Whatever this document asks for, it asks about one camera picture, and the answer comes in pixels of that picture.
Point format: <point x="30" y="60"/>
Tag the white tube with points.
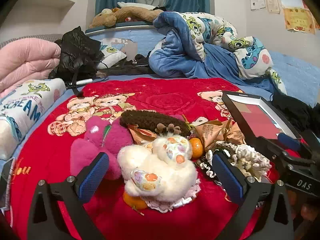
<point x="84" y="81"/>

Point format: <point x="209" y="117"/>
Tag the brown teddy bear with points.
<point x="135" y="13"/>

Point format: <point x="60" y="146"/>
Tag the white plush toy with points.
<point x="160" y="170"/>

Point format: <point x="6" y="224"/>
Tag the pink scrunchie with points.
<point x="160" y="206"/>

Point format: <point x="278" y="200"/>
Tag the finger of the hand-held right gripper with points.
<point x="288" y="140"/>

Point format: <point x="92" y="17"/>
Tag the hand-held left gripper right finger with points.
<point x="227" y="180"/>

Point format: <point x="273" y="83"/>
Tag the black clothing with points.
<point x="295" y="112"/>

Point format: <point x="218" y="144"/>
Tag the small white wall certificate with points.
<point x="257" y="3"/>

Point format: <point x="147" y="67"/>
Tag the dark garment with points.
<point x="125" y="68"/>

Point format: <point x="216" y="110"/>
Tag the pink plush toy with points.
<point x="100" y="140"/>

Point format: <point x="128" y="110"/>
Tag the black plastic bag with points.
<point x="75" y="47"/>

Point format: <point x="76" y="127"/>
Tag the large monster print pillow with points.
<point x="22" y="105"/>

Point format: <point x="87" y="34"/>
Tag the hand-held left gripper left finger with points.
<point x="93" y="177"/>

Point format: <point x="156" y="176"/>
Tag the blue bed headboard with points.
<point x="142" y="36"/>

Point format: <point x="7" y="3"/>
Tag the person's right hand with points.
<point x="307" y="211"/>

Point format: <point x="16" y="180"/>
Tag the white pillow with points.
<point x="140" y="5"/>

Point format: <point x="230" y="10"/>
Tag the dark brown fuzzy toy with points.
<point x="145" y="120"/>

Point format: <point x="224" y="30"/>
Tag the orange bordered wall certificate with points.
<point x="316" y="17"/>
<point x="298" y="20"/>

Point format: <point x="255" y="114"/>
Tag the pink quilt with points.
<point x="25" y="62"/>

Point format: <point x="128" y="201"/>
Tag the blue bed sheet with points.
<point x="295" y="75"/>

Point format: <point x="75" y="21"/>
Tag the red printed blanket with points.
<point x="155" y="97"/>

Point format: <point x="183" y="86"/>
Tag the blue monster print blanket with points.
<point x="180" y="47"/>

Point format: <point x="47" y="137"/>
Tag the shallow black gift box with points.
<point x="257" y="120"/>

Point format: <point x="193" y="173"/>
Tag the orange tangerine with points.
<point x="135" y="200"/>
<point x="196" y="148"/>

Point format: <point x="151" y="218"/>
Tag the small monster print pillow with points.
<point x="112" y="53"/>

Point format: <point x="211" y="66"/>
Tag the silver foil wrapper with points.
<point x="183" y="202"/>

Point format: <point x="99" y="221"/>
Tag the cream crochet scrunchie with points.
<point x="250" y="157"/>

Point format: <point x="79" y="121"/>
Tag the white lace scrunchie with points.
<point x="207" y="169"/>

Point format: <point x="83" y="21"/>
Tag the tall wall certificate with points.
<point x="272" y="3"/>

